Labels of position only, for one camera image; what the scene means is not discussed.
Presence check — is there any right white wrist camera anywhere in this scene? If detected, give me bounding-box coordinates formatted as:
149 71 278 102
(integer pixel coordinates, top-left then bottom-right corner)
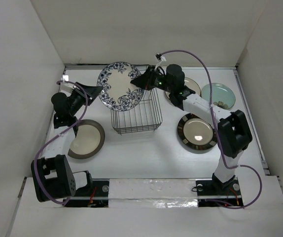
155 53 167 70

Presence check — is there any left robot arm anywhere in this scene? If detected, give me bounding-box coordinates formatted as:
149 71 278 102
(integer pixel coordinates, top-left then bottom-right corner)
31 81 105 205

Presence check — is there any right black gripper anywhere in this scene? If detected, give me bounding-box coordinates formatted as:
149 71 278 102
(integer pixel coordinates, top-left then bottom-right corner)
132 66 174 93

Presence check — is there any blue floral plate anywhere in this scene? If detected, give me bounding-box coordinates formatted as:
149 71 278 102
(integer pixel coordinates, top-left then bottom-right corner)
97 62 144 112

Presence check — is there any patterned dark rim plate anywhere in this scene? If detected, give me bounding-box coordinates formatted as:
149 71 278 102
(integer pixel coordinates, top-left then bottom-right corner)
177 113 217 151

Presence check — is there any light green plate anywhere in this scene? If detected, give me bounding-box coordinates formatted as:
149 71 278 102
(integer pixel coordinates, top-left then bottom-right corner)
212 83 236 110

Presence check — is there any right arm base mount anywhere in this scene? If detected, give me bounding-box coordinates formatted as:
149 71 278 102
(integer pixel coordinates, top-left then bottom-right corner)
192 179 244 207

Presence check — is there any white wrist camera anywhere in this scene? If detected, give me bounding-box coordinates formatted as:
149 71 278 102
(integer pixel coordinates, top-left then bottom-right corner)
155 53 167 70
60 75 77 94

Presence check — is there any brown rim cream plate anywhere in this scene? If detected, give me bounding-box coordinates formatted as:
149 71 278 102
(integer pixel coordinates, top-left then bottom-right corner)
68 119 105 159

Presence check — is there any wire dish rack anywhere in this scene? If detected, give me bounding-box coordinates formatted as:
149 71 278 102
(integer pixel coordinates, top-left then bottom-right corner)
111 89 163 135

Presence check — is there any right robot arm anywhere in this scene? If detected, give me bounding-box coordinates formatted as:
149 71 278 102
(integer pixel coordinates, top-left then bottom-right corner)
131 64 252 194

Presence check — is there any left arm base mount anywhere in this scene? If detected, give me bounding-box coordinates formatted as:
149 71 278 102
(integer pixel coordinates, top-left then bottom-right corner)
65 179 109 208

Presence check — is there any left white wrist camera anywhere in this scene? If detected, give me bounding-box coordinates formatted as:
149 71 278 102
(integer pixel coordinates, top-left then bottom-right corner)
60 75 77 94

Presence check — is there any foil taped front rail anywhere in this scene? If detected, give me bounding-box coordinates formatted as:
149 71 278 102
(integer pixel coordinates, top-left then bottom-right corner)
69 178 242 208

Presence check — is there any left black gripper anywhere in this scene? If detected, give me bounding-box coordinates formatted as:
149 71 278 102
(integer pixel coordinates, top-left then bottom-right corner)
69 82 103 117

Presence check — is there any grey rim cream plate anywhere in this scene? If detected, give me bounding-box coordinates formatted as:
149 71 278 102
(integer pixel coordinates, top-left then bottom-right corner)
163 77 201 100

